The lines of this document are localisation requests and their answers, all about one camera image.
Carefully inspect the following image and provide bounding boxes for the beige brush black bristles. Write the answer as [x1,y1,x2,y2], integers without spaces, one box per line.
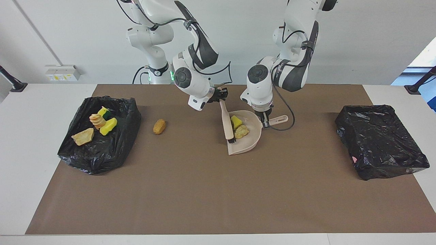
[220,99,236,144]

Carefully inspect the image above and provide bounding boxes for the beige plastic dustpan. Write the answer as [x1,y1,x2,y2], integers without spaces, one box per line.
[227,110,289,156]

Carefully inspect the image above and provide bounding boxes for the squarish green yellow sponge piece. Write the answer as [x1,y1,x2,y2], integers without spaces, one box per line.
[99,117,118,136]

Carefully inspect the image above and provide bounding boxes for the large beige sponge chunk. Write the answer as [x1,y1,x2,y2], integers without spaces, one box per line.
[71,128,95,146]

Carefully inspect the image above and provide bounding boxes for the black bag lined bin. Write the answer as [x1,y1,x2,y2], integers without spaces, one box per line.
[335,104,430,181]
[57,96,142,176]

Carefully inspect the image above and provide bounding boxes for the brown table mat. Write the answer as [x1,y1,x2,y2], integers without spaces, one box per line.
[26,84,436,235]

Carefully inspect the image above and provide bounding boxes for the black clamp stand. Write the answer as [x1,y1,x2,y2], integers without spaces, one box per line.
[0,65,28,93]
[404,66,436,95]

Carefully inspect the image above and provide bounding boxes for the right arm gripper cable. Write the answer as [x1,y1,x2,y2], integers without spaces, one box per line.
[116,0,233,89]

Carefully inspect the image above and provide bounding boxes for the arm gripper cable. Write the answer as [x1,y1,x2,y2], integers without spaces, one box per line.
[271,20,315,131]
[116,0,233,89]

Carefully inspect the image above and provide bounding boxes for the left arm gripper cable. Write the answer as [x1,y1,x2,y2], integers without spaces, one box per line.
[271,20,315,131]

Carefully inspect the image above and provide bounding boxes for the black right base cable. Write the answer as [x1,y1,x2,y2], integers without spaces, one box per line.
[132,66,147,84]

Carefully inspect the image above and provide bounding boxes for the white wall outlet box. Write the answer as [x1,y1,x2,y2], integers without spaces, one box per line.
[45,65,80,82]

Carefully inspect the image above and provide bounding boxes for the white wall cable conduit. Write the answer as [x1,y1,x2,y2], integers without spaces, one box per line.
[13,0,64,67]

